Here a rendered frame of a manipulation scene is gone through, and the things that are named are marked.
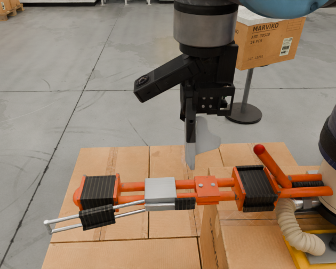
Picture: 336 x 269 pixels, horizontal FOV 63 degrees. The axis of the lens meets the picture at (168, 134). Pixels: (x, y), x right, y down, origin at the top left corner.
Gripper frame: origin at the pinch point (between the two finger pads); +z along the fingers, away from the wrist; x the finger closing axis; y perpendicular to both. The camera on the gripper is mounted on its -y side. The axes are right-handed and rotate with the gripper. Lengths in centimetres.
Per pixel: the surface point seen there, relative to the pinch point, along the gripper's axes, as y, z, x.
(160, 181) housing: -4.7, 12.5, 2.1
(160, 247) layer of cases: -6, 67, 18
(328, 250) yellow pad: 32.8, 24.5, -9.1
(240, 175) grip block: 13.9, 12.3, 3.1
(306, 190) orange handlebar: 27.8, 13.1, -1.5
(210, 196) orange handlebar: 6.0, 12.7, -2.5
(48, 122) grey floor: -117, 122, 189
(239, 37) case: 60, 34, 174
